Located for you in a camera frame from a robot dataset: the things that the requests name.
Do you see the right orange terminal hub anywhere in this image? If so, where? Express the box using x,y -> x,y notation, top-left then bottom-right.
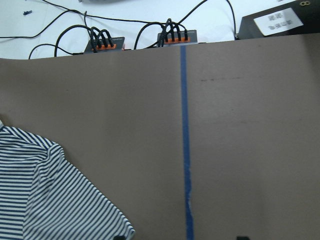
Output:
155,18 -> 198,47

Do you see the left orange terminal hub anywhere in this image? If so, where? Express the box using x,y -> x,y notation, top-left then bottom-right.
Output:
84,27 -> 125,54

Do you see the black table cable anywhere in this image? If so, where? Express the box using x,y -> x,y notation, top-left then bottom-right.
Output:
0,0 -> 237,60

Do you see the black box with label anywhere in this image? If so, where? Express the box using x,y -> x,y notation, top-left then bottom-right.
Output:
237,0 -> 320,40

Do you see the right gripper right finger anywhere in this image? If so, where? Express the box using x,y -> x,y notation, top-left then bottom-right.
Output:
236,236 -> 248,240

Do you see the navy white striped polo shirt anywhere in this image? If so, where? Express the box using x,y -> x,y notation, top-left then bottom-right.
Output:
0,125 -> 135,240

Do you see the orange terminal hub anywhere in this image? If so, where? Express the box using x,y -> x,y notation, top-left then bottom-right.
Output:
84,27 -> 125,54
155,18 -> 198,47

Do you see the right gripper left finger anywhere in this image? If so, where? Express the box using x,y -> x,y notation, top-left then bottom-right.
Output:
114,235 -> 126,240

